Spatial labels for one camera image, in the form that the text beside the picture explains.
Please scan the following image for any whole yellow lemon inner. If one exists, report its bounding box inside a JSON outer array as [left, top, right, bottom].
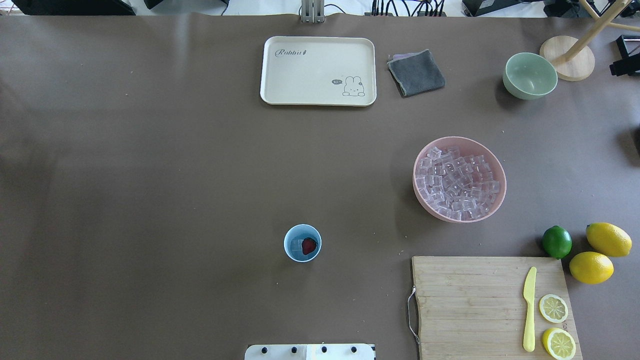
[[569, 251, 615, 285]]

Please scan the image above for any whole yellow lemon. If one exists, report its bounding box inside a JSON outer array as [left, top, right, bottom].
[[585, 222, 633, 257], [569, 251, 615, 285]]

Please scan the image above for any wooden stand round base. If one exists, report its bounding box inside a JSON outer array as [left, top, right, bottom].
[[539, 0, 640, 82]]

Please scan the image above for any light blue plastic cup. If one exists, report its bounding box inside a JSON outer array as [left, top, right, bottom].
[[283, 224, 322, 263]]

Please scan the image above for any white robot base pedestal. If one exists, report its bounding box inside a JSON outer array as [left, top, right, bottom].
[[244, 342, 377, 360]]

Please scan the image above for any lemon slice on board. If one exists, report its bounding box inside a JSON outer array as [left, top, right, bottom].
[[538, 293, 569, 324]]

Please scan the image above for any pale green bowl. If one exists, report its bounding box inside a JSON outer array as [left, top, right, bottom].
[[502, 52, 558, 100]]

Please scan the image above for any cream rabbit serving tray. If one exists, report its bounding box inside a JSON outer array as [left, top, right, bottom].
[[260, 36, 377, 107]]

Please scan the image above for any yellow plastic knife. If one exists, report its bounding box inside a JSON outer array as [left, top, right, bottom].
[[522, 266, 537, 353]]

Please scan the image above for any whole yellow lemon outer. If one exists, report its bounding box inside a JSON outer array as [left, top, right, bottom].
[[585, 222, 633, 257]]

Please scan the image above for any pink bowl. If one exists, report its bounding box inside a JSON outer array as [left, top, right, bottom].
[[413, 136, 507, 223]]

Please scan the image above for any lemon half near board corner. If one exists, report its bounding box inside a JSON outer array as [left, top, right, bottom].
[[542, 327, 578, 360]]

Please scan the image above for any red strawberry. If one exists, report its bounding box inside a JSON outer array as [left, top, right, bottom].
[[301, 237, 319, 256]]

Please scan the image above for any grey folded cloth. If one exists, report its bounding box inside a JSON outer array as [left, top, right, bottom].
[[387, 48, 446, 97]]

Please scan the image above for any green lime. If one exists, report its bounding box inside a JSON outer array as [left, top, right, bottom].
[[541, 225, 573, 260]]

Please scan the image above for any wooden cutting board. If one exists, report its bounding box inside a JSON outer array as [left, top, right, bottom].
[[411, 256, 570, 360]]

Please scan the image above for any clear ice cube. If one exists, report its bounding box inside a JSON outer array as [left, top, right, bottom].
[[289, 237, 304, 253]]

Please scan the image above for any pile of clear ice cubes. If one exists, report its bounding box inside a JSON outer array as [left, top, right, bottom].
[[416, 145, 502, 221]]

